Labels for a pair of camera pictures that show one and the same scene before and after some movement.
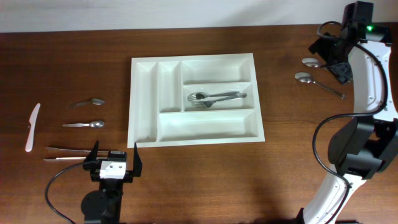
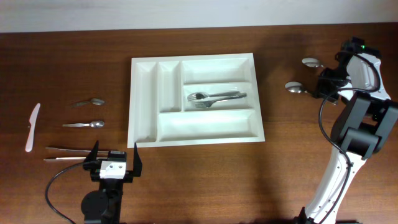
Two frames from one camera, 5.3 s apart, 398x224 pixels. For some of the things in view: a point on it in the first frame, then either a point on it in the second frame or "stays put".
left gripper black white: x=89 y=164 stays put
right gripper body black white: x=327 y=49 -> x=330 y=79
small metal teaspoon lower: x=95 y=124 stays put
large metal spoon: x=313 y=62 stays put
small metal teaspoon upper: x=96 y=101 stays put
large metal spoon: x=307 y=78 -> x=295 y=86
